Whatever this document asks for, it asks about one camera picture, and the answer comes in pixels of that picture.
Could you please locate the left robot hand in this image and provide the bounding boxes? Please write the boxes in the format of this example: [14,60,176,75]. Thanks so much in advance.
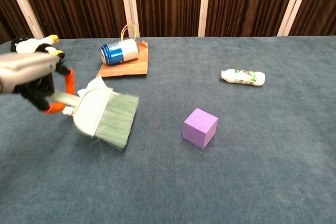
[0,52,76,114]

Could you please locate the light green hand brush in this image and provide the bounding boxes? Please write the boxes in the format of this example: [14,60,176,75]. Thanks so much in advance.
[46,89,140,152]

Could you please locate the penguin plush toy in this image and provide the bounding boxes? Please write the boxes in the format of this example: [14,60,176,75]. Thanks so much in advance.
[10,34,66,61]

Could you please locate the crumpled white paper tissue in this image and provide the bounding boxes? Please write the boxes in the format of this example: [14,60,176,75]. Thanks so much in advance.
[62,74,113,116]

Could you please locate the blue and white can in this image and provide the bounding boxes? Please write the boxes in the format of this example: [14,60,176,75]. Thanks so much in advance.
[100,38,139,66]

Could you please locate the brown paper bag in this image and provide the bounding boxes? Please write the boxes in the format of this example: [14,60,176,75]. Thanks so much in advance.
[96,24,149,78]

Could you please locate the purple cube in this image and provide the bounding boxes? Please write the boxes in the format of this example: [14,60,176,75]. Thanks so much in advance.
[183,108,219,149]

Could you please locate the small white plastic bottle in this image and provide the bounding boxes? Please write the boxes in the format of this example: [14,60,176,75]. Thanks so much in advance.
[220,68,266,87]

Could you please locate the blue felt table cover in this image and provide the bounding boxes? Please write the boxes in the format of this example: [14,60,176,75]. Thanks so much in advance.
[0,35,336,224]

